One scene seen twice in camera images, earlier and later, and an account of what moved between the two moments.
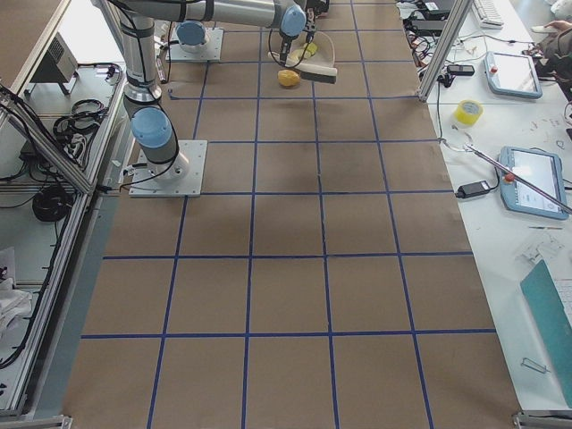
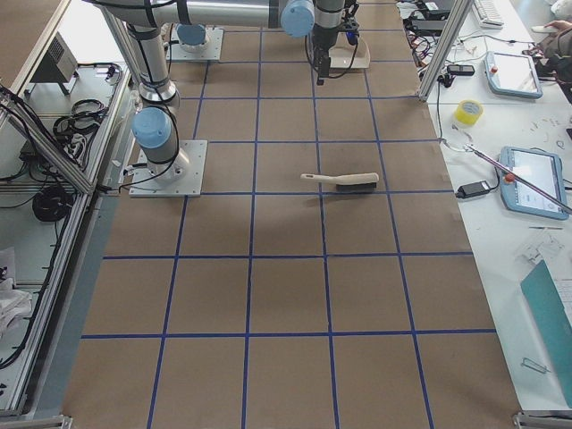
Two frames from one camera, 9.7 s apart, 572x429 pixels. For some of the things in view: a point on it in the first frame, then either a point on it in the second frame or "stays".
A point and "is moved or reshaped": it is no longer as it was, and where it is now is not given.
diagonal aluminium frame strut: x=443 y=47 stays
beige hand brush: x=313 y=72 -> x=363 y=181
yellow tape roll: x=467 y=113 stays
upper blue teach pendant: x=512 y=74 stays
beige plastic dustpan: x=324 y=55 is moved or reshaped
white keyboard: x=488 y=14 stays
